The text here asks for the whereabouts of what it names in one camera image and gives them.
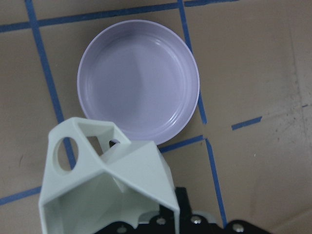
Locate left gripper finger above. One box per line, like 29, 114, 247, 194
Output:
175, 187, 193, 219

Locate lavender round plate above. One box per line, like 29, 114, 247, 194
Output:
77, 19, 200, 145

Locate white angular cup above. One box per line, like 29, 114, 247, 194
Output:
39, 117, 180, 234

